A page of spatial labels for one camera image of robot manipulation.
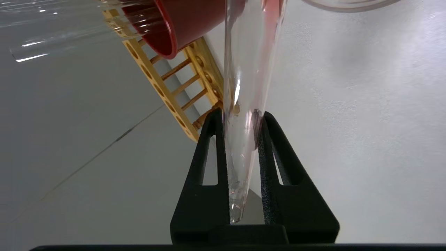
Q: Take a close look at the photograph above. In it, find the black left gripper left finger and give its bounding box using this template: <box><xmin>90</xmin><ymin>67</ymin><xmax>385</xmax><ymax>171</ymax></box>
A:
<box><xmin>170</xmin><ymin>108</ymin><xmax>231</xmax><ymax>244</ymax></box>

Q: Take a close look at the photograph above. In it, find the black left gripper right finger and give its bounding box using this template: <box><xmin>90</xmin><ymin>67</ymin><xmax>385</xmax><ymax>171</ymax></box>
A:
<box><xmin>257</xmin><ymin>111</ymin><xmax>340</xmax><ymax>244</ymax></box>

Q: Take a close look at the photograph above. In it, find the test tube with red pigment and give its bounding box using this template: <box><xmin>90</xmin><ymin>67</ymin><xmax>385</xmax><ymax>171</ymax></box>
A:
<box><xmin>223</xmin><ymin>0</ymin><xmax>288</xmax><ymax>224</ymax></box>

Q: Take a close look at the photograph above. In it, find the wooden test tube rack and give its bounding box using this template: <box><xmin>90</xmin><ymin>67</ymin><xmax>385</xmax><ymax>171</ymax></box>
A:
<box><xmin>102</xmin><ymin>9</ymin><xmax>224</xmax><ymax>142</ymax></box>

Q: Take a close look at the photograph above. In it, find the red plastic cup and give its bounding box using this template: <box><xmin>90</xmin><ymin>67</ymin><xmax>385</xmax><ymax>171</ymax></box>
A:
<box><xmin>120</xmin><ymin>0</ymin><xmax>227</xmax><ymax>60</ymax></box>

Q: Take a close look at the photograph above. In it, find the clear glass beaker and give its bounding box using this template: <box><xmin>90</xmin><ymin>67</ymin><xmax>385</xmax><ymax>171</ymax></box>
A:
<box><xmin>301</xmin><ymin>0</ymin><xmax>401</xmax><ymax>13</ymax></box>

